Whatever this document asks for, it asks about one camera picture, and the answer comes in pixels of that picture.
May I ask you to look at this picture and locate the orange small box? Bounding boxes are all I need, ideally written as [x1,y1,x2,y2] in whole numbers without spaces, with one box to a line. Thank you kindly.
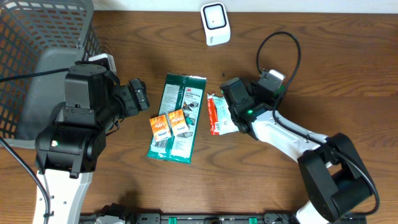
[149,114,172,142]
[168,109,189,136]

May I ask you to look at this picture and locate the green 3M package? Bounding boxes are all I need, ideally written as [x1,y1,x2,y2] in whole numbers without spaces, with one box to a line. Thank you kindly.
[147,73,206,164]

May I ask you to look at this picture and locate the mint green wipes packet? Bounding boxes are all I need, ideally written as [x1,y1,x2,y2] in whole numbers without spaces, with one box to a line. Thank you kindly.
[213,96,239,135]

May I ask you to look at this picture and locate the red tube packet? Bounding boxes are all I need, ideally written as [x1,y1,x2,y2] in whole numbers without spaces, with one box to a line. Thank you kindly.
[207,93,220,135]

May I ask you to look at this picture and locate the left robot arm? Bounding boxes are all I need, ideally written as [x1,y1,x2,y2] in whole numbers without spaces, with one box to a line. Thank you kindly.
[33,63,149,223]

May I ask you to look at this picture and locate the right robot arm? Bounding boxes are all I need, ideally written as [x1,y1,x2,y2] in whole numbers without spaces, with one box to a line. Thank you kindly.
[220,70,373,223]

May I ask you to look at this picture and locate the white barcode scanner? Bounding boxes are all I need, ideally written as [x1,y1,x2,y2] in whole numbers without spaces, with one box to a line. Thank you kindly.
[200,2,231,46]

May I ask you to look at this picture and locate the dark grey plastic basket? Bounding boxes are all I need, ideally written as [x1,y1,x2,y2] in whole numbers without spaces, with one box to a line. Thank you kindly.
[1,0,102,149]

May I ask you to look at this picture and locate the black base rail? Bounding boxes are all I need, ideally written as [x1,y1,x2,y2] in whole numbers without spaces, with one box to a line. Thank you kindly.
[79,203,368,224]

